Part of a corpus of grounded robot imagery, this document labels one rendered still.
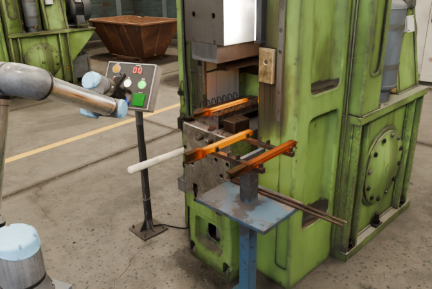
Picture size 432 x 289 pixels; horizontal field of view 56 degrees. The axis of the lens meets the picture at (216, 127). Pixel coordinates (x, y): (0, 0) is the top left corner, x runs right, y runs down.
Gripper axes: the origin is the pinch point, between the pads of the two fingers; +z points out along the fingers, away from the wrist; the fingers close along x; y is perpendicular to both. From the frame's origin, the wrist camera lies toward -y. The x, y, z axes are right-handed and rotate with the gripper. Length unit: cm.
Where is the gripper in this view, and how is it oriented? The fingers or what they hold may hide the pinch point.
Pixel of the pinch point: (130, 94)
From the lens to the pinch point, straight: 235.2
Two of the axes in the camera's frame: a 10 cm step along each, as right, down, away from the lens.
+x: 9.3, 1.2, -3.6
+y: -1.7, 9.8, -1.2
